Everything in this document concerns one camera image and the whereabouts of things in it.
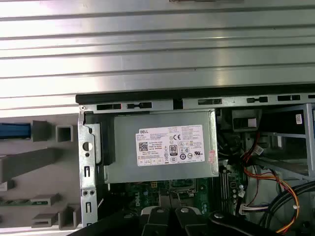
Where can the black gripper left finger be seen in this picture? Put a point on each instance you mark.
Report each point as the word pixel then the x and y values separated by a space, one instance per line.
pixel 157 221

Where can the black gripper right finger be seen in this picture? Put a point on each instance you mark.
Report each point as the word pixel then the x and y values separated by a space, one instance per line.
pixel 192 221

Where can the hard disk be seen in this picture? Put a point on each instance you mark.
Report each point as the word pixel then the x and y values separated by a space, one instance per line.
pixel 14 131

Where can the metal socket cover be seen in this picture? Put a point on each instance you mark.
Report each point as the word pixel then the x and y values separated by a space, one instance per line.
pixel 184 192

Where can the green motherboard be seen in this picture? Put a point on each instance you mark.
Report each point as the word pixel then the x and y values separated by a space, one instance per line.
pixel 147 191

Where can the black RAM slot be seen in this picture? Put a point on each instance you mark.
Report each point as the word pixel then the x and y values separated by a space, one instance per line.
pixel 227 182
pixel 222 182

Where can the grey power supply unit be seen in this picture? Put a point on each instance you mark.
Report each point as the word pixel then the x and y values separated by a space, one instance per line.
pixel 123 167

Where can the grey parts rack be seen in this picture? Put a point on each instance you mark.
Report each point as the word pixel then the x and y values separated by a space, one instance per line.
pixel 49 172

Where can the black PC case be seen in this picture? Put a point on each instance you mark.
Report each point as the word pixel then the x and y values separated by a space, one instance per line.
pixel 137 95

